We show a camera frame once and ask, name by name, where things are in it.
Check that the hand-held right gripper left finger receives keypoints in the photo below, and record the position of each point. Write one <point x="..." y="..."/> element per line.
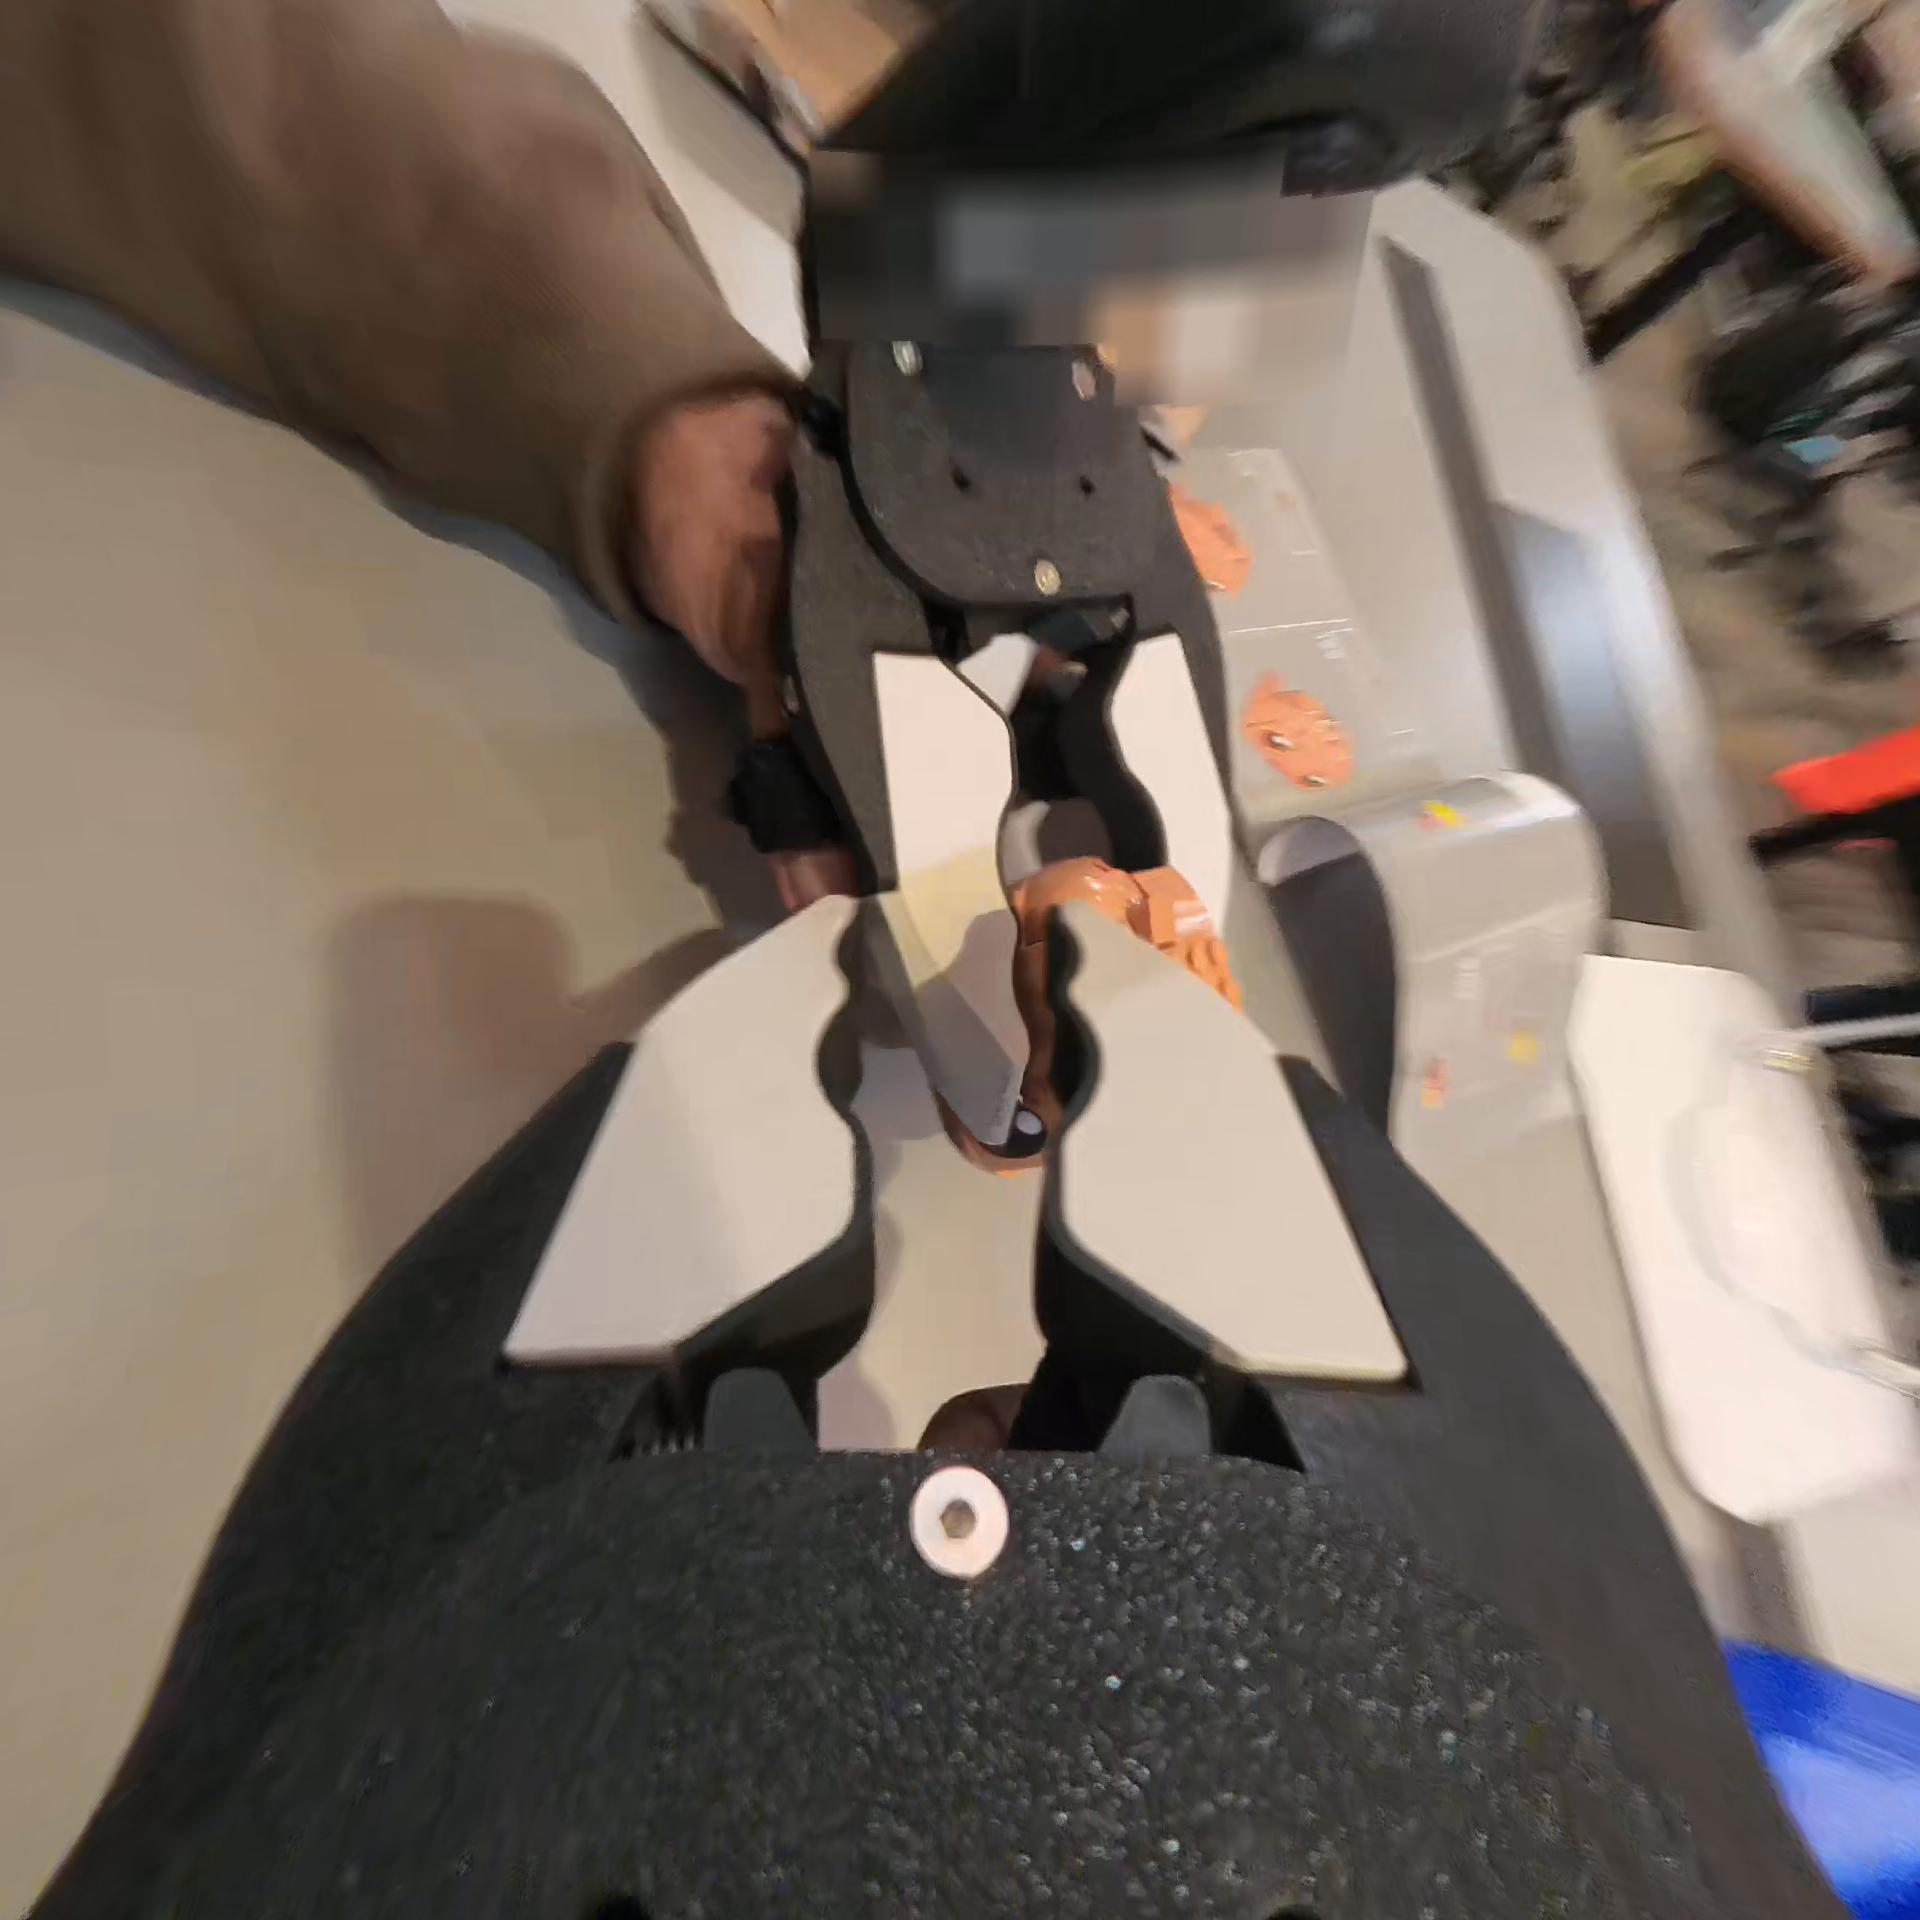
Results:
<point x="674" y="1201"/>

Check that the person's left hand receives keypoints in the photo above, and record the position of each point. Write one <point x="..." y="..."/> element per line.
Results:
<point x="704" y="525"/>

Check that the person's left forearm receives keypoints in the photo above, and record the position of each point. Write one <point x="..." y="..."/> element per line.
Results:
<point x="376" y="224"/>

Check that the brown lego head model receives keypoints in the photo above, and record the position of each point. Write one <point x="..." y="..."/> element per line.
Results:
<point x="1142" y="902"/>

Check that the blue plastic parts bin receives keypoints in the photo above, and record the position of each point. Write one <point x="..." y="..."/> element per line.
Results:
<point x="1845" y="1800"/>

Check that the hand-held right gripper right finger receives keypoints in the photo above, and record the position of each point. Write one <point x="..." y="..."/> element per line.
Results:
<point x="1215" y="1201"/>

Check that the lego instruction booklet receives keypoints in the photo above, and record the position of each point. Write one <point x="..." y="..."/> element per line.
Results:
<point x="1395" y="495"/>

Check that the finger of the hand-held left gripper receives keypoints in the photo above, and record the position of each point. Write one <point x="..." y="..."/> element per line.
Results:
<point x="938" y="779"/>
<point x="1184" y="751"/>

